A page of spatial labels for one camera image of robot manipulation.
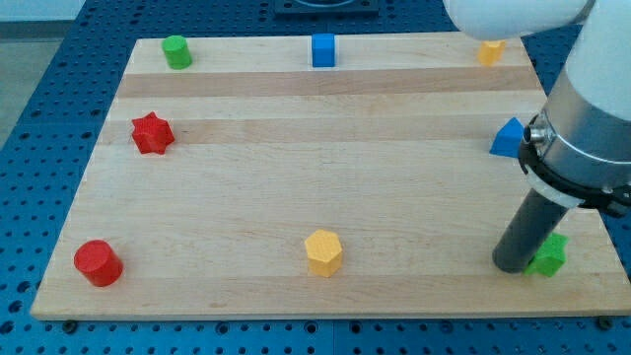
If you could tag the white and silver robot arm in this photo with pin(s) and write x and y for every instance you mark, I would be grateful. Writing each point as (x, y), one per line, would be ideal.
(576, 150)

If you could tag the blue triangle block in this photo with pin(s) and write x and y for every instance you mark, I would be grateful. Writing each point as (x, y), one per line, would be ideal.
(508, 139)

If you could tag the wooden board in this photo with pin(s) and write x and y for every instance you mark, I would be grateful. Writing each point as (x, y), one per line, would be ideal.
(389, 149)

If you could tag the yellow hexagon block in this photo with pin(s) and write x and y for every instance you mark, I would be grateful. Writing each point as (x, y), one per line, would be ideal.
(324, 253)

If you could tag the blue cube block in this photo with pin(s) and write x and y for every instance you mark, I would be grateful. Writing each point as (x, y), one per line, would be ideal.
(323, 50)

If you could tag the red star block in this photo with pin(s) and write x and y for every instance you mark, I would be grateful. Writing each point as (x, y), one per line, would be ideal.
(152, 134)

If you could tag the green cylinder block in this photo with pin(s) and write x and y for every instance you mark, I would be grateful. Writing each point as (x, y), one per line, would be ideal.
(176, 51)

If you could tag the yellow block at back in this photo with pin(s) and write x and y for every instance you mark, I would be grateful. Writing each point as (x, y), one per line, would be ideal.
(490, 51)

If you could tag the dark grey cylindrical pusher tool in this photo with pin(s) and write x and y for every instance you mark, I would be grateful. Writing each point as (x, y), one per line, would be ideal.
(533, 222)

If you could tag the red cylinder block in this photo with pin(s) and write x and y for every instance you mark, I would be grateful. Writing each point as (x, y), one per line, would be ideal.
(98, 263)

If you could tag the green star block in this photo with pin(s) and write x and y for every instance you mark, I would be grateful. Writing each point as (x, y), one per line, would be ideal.
(550, 257)

